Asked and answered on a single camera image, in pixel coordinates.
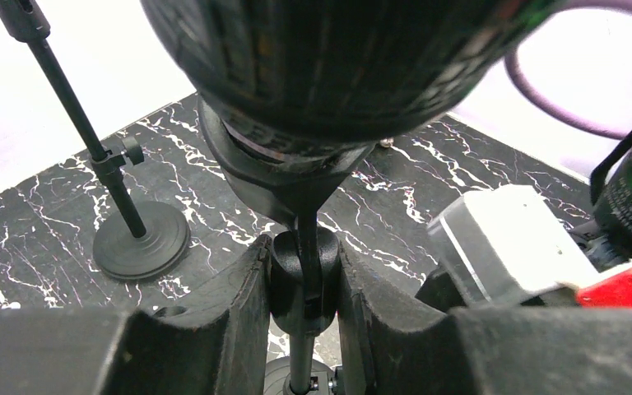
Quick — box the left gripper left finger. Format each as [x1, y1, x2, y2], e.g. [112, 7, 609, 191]
[0, 235, 270, 394]

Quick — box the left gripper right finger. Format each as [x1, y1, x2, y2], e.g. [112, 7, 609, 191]
[338, 247, 632, 394]

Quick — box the tall black mic stand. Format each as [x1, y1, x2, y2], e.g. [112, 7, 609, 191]
[0, 1, 191, 281]

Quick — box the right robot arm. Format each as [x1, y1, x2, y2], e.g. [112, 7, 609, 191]
[569, 130, 632, 272]

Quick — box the short black mic stand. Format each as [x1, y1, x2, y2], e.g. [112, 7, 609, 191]
[197, 99, 374, 394]

